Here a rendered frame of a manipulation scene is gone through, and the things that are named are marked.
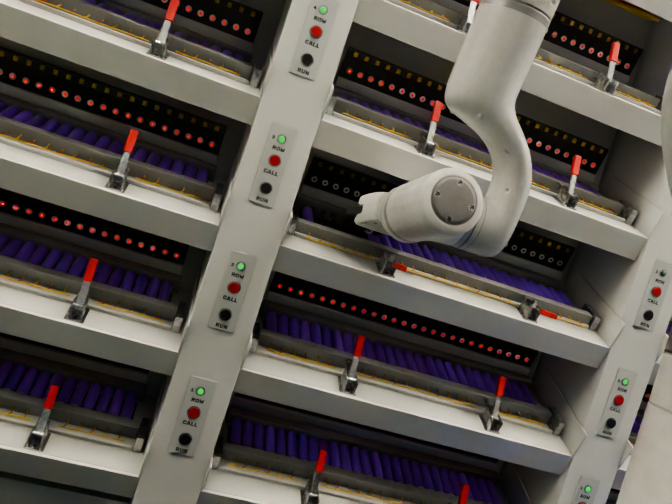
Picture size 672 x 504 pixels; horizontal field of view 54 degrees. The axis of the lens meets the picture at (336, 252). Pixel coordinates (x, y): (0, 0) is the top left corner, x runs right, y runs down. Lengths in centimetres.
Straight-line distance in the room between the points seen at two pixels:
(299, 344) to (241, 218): 24
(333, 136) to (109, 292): 42
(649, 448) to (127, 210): 76
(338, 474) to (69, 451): 44
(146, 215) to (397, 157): 39
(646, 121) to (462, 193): 51
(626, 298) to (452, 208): 52
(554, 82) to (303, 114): 42
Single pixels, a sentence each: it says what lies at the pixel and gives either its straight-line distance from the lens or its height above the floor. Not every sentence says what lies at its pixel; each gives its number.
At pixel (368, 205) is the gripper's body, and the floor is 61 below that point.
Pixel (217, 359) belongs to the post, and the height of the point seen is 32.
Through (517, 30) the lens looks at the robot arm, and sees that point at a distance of 85.
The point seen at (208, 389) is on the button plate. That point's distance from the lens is 104.
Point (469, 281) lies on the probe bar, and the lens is 115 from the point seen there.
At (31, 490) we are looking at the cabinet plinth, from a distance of 117.
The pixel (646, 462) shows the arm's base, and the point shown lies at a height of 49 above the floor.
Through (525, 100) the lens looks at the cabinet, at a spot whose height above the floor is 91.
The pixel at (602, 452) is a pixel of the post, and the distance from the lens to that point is 130.
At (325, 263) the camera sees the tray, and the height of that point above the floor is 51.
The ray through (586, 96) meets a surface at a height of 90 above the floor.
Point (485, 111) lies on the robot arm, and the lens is 84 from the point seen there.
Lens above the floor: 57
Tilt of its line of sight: 2 degrees down
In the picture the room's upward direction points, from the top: 18 degrees clockwise
